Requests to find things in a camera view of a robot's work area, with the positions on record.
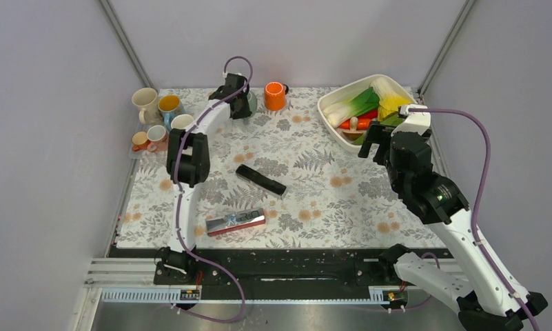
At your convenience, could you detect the large orange mug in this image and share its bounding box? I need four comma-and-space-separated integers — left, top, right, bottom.
264, 81, 289, 111

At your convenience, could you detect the light pink mug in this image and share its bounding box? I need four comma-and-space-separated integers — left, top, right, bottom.
170, 114, 194, 132

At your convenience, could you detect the salmon pink printed mug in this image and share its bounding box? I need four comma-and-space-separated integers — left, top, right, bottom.
147, 125, 168, 152

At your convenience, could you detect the cream ceramic mug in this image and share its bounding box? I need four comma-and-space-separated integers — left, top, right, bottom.
132, 88, 162, 125

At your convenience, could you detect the small orange cup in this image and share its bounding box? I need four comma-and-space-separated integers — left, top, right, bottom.
132, 131, 150, 152

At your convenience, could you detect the green ceramic mug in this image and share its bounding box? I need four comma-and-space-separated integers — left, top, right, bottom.
247, 90, 258, 114

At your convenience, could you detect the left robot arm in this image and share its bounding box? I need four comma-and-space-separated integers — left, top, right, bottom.
156, 73, 252, 283

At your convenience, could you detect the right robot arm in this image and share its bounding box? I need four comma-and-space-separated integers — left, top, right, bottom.
358, 122, 549, 330

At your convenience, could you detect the orange toy carrot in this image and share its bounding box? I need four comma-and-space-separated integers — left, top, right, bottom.
338, 110, 378, 130

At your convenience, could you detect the wooden toy mushroom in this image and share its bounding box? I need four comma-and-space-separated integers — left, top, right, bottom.
341, 117, 363, 141

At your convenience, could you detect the yellow toy cabbage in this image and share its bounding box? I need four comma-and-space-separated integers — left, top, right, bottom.
370, 76, 415, 122

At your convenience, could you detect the floral tablecloth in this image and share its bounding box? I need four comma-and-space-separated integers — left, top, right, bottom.
116, 86, 459, 250

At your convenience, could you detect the white plastic basin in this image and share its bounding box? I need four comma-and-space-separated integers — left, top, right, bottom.
317, 74, 418, 154

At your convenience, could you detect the black rectangular box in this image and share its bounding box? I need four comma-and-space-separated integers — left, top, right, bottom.
235, 165, 287, 199

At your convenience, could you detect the silver red stapler box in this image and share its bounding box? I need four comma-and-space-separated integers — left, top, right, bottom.
205, 208, 266, 237

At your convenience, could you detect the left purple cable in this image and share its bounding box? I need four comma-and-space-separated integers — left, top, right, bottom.
172, 55, 254, 324

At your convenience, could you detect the purple cable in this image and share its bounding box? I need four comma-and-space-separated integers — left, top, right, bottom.
348, 107, 542, 331
172, 55, 254, 324

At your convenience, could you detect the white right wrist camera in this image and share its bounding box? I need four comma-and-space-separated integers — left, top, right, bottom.
391, 104, 431, 137

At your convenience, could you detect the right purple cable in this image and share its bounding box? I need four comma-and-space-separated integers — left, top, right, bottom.
348, 107, 542, 331

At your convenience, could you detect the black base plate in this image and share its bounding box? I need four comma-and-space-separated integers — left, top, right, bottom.
153, 247, 425, 301

